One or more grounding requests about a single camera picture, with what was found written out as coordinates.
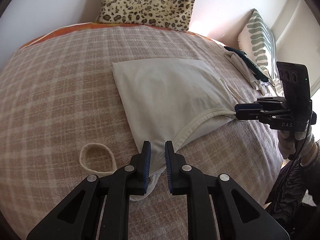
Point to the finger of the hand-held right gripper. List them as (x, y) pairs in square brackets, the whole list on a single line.
[(265, 105), (260, 115)]

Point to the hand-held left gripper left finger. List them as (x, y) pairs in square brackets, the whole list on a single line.
[(146, 160)]

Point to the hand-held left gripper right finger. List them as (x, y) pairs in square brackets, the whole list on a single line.
[(168, 160)]

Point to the white camisole top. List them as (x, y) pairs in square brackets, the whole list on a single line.
[(170, 87)]

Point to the person's right forearm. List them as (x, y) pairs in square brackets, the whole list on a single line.
[(312, 155)]

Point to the person's right hand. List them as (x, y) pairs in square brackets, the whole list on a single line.
[(287, 142)]

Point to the dark teal printed folded cloth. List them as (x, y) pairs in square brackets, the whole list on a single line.
[(250, 62)]

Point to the white folded garment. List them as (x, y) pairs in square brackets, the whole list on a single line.
[(241, 66)]

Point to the green striped white pillow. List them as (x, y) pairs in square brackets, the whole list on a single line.
[(260, 40)]

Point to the dark patterned pants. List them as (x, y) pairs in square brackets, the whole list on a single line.
[(287, 192)]

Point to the beige plaid blanket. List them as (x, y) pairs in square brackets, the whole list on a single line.
[(62, 92)]

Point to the orange bedsheet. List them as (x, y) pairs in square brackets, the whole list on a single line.
[(87, 26)]

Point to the leopard print cushion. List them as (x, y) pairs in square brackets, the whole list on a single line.
[(147, 2)]

